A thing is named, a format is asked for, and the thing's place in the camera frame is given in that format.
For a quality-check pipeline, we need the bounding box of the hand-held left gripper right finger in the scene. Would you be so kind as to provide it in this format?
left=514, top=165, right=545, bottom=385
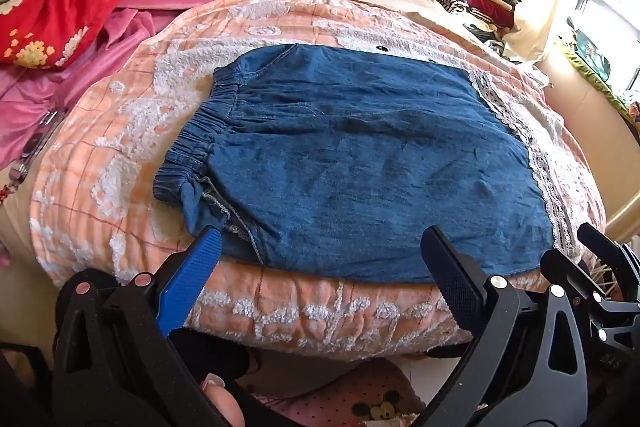
left=420, top=226, right=593, bottom=427

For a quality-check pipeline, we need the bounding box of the blue denim pants lace trim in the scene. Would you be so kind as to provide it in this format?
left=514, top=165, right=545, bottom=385
left=152, top=43, right=581, bottom=285

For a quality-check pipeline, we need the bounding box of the green cloth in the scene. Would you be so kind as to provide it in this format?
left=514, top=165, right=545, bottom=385
left=562, top=17, right=640, bottom=128

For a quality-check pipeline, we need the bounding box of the pink dotted cartoon cloth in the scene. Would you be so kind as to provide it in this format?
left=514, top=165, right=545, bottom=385
left=240, top=359, right=426, bottom=427

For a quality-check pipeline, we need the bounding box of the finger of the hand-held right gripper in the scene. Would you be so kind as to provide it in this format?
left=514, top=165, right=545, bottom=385
left=577, top=223, right=640, bottom=282
left=541, top=248, right=608, bottom=308

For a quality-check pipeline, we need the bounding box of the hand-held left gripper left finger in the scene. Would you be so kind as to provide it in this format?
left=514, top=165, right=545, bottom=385
left=52, top=227, right=246, bottom=427

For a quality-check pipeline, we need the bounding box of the person's left hand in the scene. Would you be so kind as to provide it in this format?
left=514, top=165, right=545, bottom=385
left=201, top=373, right=246, bottom=427

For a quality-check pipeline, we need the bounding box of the peach embroidered bed blanket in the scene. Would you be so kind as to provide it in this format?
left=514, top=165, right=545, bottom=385
left=29, top=0, right=608, bottom=363

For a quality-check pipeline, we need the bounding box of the red floral cloth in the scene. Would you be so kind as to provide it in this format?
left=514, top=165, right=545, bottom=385
left=0, top=0, right=163, bottom=70

